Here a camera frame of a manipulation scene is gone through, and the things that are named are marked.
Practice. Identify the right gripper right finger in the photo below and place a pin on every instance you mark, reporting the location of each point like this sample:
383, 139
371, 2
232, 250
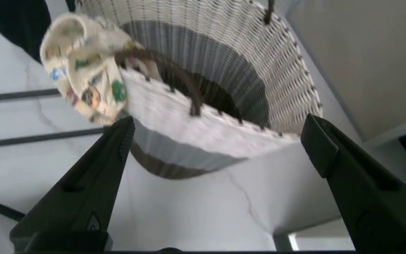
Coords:
372, 204

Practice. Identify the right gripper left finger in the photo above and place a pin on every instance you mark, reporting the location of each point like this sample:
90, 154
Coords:
76, 204

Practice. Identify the cream printed garment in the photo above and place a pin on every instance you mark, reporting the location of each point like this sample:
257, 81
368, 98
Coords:
83, 70

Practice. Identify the black sleeveless top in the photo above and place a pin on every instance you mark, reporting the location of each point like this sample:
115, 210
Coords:
19, 24

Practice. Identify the black clothes rack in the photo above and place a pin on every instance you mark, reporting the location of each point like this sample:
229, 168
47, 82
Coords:
30, 137

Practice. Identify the white laundry basket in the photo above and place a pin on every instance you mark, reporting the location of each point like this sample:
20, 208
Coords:
224, 130

